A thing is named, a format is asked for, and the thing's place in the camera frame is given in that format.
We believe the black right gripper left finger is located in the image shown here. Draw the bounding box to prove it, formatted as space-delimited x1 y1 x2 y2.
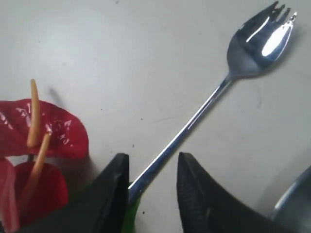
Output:
19 153 129 233

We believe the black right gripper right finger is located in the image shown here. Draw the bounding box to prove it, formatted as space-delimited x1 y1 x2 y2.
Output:
177 152 290 233

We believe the artificial red anthurium plant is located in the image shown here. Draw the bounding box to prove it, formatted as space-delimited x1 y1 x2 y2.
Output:
0 79 141 233

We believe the metal spork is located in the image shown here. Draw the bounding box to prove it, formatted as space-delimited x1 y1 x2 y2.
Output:
128 1 297 206

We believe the round steel plate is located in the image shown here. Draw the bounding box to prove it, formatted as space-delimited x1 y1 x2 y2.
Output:
271 167 311 224

